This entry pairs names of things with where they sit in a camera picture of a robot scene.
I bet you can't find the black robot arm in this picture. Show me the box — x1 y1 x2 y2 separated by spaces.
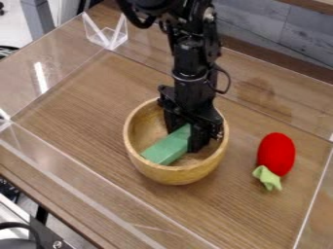
115 0 223 153

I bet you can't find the clear acrylic corner bracket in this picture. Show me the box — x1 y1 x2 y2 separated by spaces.
81 12 128 51

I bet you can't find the brown wooden bowl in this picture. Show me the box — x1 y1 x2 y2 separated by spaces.
121 98 228 186

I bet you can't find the green rectangular block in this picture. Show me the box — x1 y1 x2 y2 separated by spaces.
140 124 190 165

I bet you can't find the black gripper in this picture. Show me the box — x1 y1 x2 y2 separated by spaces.
158 72 223 153

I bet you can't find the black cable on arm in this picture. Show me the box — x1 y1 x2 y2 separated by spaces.
210 64 232 95

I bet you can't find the red plush strawberry toy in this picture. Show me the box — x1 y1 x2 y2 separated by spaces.
253 132 297 191

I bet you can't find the black table clamp mount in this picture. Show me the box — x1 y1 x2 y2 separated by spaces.
0 222 75 249

